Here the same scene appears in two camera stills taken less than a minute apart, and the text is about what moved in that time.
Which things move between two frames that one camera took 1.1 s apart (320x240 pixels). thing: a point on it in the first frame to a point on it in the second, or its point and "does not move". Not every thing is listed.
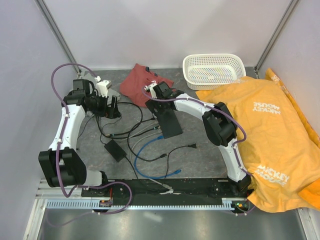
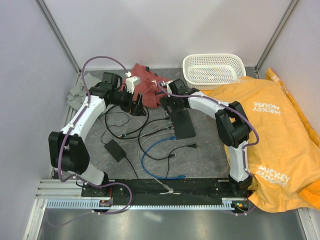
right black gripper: x=152 y=104 to x=166 y=100
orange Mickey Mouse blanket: x=278 y=145 does not move
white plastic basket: x=213 y=71 does not move
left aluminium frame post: x=51 y=22 does not move
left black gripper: x=111 y=112 to x=139 y=110
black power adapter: x=115 y=150 does not move
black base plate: x=171 y=192 does not move
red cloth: x=131 y=88 does not move
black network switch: x=169 y=122 to x=183 y=124
